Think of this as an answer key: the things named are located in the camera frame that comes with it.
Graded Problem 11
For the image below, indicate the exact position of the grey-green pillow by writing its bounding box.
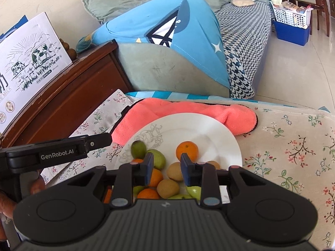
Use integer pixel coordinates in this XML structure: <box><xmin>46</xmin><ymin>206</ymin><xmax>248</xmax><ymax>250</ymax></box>
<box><xmin>82</xmin><ymin>0</ymin><xmax>236</xmax><ymax>25</ymax></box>

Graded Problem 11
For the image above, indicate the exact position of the blue plastic bin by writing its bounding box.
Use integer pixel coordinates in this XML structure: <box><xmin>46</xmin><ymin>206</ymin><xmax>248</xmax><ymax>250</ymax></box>
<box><xmin>273</xmin><ymin>18</ymin><xmax>311</xmax><ymax>46</ymax></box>

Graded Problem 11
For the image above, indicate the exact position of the white floral plate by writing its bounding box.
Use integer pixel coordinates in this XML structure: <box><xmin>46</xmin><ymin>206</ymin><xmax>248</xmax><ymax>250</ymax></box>
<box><xmin>114</xmin><ymin>113</ymin><xmax>242</xmax><ymax>204</ymax></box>

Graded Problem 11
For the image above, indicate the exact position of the floral tablecloth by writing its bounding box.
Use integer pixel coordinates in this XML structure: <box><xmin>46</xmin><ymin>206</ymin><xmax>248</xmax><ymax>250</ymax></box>
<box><xmin>39</xmin><ymin>89</ymin><xmax>335</xmax><ymax>249</ymax></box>

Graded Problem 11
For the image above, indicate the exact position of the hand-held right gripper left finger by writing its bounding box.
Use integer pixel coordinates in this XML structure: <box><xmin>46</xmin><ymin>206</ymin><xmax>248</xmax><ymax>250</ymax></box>
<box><xmin>68</xmin><ymin>152</ymin><xmax>155</xmax><ymax>208</ymax></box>

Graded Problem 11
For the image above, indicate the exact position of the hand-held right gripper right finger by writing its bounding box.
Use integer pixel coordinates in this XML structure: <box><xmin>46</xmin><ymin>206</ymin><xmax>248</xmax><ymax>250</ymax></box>
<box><xmin>180</xmin><ymin>153</ymin><xmax>271</xmax><ymax>207</ymax></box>

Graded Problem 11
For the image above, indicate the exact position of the wooden headboard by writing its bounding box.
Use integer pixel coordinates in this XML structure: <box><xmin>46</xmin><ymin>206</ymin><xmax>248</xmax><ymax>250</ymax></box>
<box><xmin>0</xmin><ymin>39</ymin><xmax>134</xmax><ymax>149</ymax></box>

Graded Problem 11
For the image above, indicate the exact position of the person's left hand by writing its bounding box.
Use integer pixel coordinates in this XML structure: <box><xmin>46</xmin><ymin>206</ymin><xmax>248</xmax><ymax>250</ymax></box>
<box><xmin>0</xmin><ymin>174</ymin><xmax>47</xmax><ymax>242</ymax></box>

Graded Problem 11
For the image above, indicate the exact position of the wooden chair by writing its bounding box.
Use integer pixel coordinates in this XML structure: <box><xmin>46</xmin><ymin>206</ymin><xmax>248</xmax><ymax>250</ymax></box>
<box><xmin>309</xmin><ymin>0</ymin><xmax>331</xmax><ymax>37</ymax></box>

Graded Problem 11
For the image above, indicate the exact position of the brown round ornament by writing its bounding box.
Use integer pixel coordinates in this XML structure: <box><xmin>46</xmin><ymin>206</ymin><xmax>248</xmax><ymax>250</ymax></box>
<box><xmin>59</xmin><ymin>39</ymin><xmax>78</xmax><ymax>61</ymax></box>

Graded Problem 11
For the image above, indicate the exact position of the white printed carton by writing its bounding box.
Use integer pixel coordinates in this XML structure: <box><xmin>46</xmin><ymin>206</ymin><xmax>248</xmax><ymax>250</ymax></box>
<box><xmin>0</xmin><ymin>12</ymin><xmax>72</xmax><ymax>134</ymax></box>

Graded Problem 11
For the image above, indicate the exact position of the white plastic basket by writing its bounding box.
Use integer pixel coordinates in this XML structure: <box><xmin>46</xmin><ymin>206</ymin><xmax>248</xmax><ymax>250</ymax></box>
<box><xmin>269</xmin><ymin>1</ymin><xmax>313</xmax><ymax>29</ymax></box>

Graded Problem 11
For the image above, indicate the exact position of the pink towel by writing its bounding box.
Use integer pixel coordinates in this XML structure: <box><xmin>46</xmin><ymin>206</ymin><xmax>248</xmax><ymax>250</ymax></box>
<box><xmin>111</xmin><ymin>97</ymin><xmax>258</xmax><ymax>145</ymax></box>

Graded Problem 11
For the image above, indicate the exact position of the checked sofa cover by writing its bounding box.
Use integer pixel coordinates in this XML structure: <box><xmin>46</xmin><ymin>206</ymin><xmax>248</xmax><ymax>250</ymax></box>
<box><xmin>213</xmin><ymin>0</ymin><xmax>273</xmax><ymax>100</ymax></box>

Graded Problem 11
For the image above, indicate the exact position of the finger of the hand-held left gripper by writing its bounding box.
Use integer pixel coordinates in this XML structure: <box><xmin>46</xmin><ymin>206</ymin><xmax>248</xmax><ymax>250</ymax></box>
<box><xmin>84</xmin><ymin>132</ymin><xmax>113</xmax><ymax>154</ymax></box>

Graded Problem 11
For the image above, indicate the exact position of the blue printed blanket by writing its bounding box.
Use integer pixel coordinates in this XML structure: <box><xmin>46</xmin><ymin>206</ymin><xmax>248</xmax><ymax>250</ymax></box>
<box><xmin>76</xmin><ymin>0</ymin><xmax>231</xmax><ymax>89</ymax></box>

